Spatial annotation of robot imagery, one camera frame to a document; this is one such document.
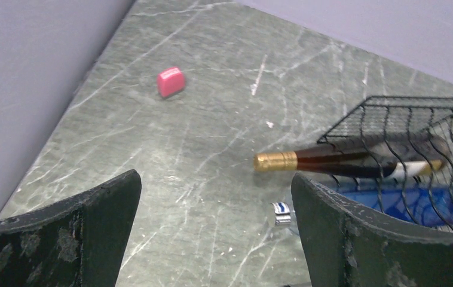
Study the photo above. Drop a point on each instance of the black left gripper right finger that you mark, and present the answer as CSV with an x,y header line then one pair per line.
x,y
348,244

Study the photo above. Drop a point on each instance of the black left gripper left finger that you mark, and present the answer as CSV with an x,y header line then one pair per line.
x,y
77,241

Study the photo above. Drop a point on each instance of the blue clear glass bottle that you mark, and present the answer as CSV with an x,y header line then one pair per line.
x,y
417,203

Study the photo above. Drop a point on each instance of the dark red gold-capped bottle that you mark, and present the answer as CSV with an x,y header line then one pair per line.
x,y
395,156

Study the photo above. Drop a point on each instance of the pink rectangular eraser block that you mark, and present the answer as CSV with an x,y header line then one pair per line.
x,y
170,82

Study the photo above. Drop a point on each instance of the black wire wine rack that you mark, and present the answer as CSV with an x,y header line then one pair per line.
x,y
384,115

